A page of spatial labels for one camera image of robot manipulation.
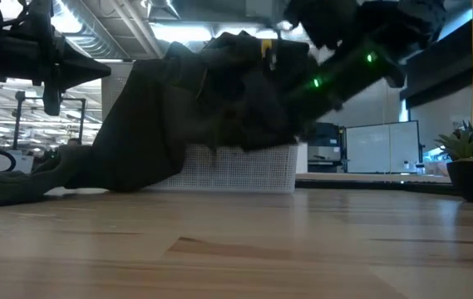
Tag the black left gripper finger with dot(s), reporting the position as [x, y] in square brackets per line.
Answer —
[84, 68]
[52, 99]

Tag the black garment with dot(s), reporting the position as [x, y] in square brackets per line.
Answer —
[269, 120]

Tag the dark green garment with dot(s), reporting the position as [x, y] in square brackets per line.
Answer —
[144, 137]

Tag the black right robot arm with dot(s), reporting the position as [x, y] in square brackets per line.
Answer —
[344, 79]

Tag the black metal rack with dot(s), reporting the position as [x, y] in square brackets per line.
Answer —
[49, 101]

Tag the person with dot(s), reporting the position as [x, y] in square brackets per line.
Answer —
[74, 142]

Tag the white perforated plastic basket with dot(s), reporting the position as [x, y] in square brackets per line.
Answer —
[240, 170]

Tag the whiteboard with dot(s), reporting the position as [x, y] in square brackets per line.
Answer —
[381, 147]

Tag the black aluminium table frame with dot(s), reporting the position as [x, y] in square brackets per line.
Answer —
[377, 187]

